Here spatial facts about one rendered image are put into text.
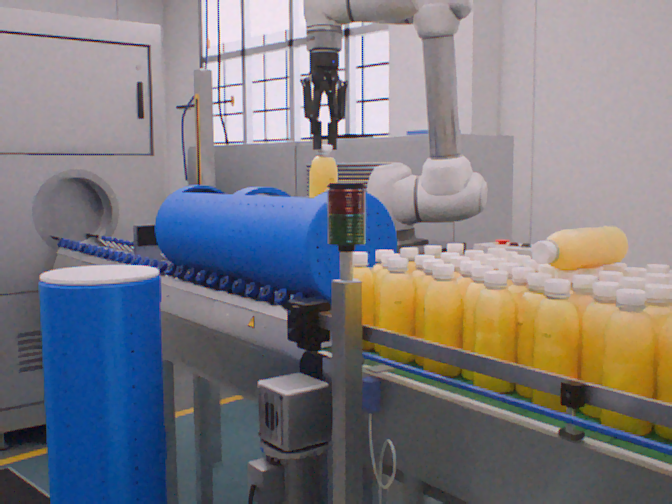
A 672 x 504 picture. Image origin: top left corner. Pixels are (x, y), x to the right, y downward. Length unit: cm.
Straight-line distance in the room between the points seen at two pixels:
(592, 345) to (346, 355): 38
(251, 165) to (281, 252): 269
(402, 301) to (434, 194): 96
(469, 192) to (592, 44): 233
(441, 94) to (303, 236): 83
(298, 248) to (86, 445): 67
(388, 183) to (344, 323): 124
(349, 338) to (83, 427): 82
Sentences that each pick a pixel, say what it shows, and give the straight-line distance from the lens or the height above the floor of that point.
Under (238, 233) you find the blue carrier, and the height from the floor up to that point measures 112.
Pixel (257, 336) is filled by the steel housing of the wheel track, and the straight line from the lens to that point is 193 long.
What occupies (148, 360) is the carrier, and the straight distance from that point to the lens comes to 183.
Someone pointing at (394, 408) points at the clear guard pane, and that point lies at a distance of 131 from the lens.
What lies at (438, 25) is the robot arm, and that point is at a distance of 233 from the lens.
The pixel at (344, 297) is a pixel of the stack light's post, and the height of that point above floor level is 107.
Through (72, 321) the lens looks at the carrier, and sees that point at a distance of 178.
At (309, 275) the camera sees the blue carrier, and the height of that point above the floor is 104.
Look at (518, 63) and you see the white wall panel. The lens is 477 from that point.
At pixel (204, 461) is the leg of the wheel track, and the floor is 23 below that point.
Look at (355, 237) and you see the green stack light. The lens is 118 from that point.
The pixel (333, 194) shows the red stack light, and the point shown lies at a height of 124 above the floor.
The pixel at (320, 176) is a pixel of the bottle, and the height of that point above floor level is 126.
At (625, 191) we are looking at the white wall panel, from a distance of 441.
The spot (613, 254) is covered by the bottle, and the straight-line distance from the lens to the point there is 138.
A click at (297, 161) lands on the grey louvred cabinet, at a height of 133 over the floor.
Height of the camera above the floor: 128
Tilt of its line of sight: 6 degrees down
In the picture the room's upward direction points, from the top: straight up
